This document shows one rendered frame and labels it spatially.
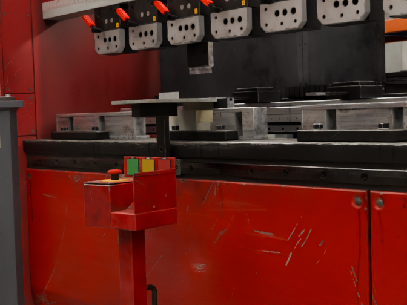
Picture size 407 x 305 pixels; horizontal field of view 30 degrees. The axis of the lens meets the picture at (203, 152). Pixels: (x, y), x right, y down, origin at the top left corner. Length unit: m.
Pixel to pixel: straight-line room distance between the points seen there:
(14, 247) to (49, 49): 1.35
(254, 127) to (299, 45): 0.65
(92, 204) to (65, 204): 0.70
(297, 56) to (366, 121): 0.88
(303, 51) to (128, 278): 1.11
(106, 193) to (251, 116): 0.48
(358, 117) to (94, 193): 0.72
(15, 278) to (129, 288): 0.36
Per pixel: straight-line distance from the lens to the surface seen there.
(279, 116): 2.47
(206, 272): 2.21
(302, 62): 2.76
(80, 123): 2.87
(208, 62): 2.35
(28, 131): 3.00
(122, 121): 2.66
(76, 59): 3.13
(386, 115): 1.91
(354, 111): 1.96
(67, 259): 2.79
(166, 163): 2.07
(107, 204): 2.03
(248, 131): 2.20
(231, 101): 2.29
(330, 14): 1.99
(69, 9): 2.91
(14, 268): 1.87
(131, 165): 2.17
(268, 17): 2.13
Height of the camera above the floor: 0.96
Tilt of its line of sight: 3 degrees down
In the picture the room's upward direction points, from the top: 2 degrees counter-clockwise
